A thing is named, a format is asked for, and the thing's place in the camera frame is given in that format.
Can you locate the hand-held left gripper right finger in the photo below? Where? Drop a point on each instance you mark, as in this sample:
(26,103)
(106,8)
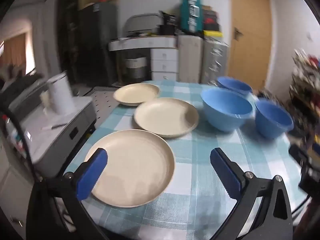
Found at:
(225,175)

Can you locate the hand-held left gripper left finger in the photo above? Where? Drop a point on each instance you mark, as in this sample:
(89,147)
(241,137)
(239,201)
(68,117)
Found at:
(92,175)

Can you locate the cream round plate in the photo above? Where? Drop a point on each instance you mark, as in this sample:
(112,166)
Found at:
(140,170)
(136,93)
(165,116)

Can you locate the blue plastic bowl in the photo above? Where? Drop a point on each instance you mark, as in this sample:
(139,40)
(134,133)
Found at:
(225,107)
(272,120)
(235,85)

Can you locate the teal white checkered tablecloth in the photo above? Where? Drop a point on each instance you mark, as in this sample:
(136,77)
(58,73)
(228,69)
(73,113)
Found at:
(200,155)

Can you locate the grey white side table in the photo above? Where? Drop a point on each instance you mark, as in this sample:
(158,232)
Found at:
(50,135)

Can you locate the beige cabinet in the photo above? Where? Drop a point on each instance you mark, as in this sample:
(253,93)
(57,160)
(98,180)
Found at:
(10,192)

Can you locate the white electric kettle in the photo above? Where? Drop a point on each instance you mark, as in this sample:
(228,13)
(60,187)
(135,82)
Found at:
(61,95)

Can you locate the cream cup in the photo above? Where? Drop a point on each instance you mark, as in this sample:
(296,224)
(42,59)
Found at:
(44,100)

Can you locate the shoe rack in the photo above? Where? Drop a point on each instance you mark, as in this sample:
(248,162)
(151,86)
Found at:
(305,80)

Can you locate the grey quilted bag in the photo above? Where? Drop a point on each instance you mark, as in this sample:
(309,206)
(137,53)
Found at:
(22,85)

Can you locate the silver suitcase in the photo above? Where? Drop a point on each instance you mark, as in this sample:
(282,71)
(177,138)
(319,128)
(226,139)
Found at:
(215,60)

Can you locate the woven laundry basket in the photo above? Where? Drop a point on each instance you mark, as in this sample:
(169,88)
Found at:
(135,67)

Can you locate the beige suitcase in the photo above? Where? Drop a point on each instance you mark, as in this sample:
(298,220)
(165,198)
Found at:
(190,60)

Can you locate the white drawer cabinet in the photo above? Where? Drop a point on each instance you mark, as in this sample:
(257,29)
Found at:
(163,63)

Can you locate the black refrigerator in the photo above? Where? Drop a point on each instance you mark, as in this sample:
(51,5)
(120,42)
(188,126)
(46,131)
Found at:
(97,42)

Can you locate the white wooden desk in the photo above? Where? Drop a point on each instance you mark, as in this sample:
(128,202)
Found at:
(142,42)

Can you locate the yellow box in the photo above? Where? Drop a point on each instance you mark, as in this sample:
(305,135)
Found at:
(212,33)

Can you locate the wooden door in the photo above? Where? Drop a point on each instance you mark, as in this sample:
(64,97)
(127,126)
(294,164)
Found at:
(250,35)

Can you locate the brown curtain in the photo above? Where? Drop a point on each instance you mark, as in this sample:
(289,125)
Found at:
(13,50)

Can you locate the dark box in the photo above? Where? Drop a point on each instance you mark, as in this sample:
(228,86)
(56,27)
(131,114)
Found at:
(211,17)

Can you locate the silver tray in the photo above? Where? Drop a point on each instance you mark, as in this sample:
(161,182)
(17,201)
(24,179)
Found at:
(142,22)

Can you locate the black bag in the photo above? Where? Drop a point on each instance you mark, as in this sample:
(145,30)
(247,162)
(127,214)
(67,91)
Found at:
(170,22)

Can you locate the teal cardboard box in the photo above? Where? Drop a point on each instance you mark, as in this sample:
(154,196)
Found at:
(191,10)

